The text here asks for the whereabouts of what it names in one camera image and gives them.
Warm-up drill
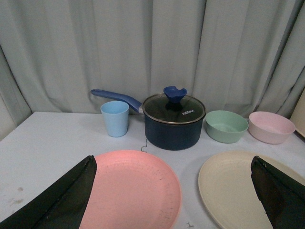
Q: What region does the pink plate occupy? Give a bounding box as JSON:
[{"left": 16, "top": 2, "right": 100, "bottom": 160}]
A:
[{"left": 80, "top": 150, "right": 182, "bottom": 229}]

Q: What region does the grey curtain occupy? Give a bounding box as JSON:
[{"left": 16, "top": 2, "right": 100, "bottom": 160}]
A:
[{"left": 0, "top": 0, "right": 305, "bottom": 138}]

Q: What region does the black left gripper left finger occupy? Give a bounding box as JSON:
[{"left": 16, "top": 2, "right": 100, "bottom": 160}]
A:
[{"left": 0, "top": 156, "right": 97, "bottom": 229}]

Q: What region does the cream plate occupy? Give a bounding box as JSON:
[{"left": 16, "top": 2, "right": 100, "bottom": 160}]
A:
[{"left": 198, "top": 151, "right": 272, "bottom": 229}]

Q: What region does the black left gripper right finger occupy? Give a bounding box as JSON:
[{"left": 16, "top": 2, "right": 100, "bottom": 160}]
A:
[{"left": 251, "top": 156, "right": 305, "bottom": 229}]

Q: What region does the green bowl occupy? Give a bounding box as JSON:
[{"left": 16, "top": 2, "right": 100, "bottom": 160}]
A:
[{"left": 205, "top": 110, "right": 249, "bottom": 144}]

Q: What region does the dark blue saucepan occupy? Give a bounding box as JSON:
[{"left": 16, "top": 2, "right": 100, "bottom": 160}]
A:
[{"left": 91, "top": 89, "right": 204, "bottom": 151}]

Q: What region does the glass pot lid blue knob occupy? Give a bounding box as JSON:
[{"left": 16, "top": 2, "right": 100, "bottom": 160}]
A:
[{"left": 142, "top": 86, "right": 206, "bottom": 125}]

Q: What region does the pink bowl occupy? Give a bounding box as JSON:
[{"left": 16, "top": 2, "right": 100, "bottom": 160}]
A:
[{"left": 249, "top": 111, "right": 295, "bottom": 145}]

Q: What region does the light blue cup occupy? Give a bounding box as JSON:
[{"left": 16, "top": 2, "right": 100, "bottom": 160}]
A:
[{"left": 101, "top": 101, "right": 129, "bottom": 137}]

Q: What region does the cream toaster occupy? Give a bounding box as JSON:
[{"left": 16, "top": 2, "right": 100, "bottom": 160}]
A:
[{"left": 290, "top": 90, "right": 305, "bottom": 137}]

